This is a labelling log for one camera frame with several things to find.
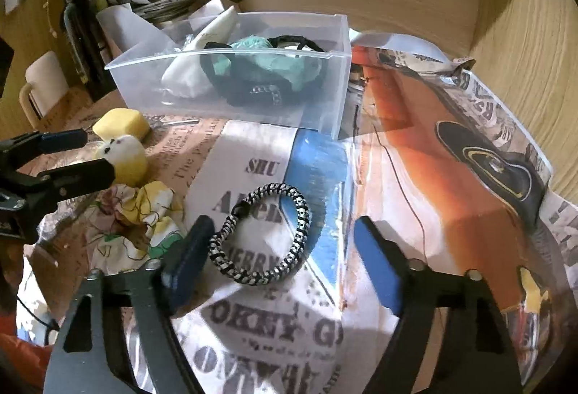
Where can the teal cloth scrunchie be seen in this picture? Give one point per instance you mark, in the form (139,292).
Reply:
(271,57)

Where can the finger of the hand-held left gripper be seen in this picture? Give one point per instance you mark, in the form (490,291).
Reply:
(79,180)
(58,141)

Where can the printed newspaper table cover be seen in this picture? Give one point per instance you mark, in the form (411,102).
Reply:
(406,141)

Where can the clear plastic storage box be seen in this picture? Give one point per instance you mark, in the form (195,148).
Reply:
(307,105)

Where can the wooden chair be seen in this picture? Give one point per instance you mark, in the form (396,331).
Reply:
(45,77)

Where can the yellow foam block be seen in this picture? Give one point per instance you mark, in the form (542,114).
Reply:
(122,123)

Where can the stack of printed papers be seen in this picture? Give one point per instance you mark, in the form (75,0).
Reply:
(158,1)

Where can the floral yellow cloth scrunchie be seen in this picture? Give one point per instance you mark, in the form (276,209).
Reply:
(140,208)

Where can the white cloth pouch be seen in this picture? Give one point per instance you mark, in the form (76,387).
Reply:
(185,75)

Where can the orange cloth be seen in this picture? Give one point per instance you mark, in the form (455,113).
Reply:
(22,358)

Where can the dark glass bottle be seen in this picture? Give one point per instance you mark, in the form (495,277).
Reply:
(76,28)

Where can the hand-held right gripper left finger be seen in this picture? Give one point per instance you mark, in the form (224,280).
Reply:
(189,256)

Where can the pale yellow plush toy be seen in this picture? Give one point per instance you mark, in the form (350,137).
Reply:
(128,159)

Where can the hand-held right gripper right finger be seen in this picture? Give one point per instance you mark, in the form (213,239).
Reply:
(377,267)

